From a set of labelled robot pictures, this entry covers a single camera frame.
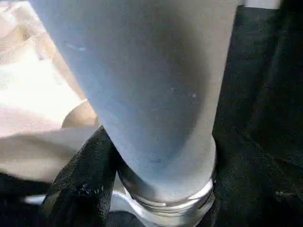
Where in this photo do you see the white plastic table leg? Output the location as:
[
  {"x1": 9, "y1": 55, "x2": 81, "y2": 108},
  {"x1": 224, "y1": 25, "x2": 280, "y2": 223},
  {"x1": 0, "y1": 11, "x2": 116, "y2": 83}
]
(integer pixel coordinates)
[{"x1": 28, "y1": 0, "x2": 240, "y2": 227}]

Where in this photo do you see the black work mat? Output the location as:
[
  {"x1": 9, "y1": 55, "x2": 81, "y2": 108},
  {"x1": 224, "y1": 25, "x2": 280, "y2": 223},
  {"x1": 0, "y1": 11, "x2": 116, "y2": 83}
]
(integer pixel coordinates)
[{"x1": 211, "y1": 4, "x2": 303, "y2": 227}]

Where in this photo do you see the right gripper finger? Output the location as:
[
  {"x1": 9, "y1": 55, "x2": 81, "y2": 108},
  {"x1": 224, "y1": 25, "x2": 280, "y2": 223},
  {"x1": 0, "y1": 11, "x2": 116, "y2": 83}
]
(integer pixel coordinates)
[{"x1": 40, "y1": 127, "x2": 119, "y2": 227}]

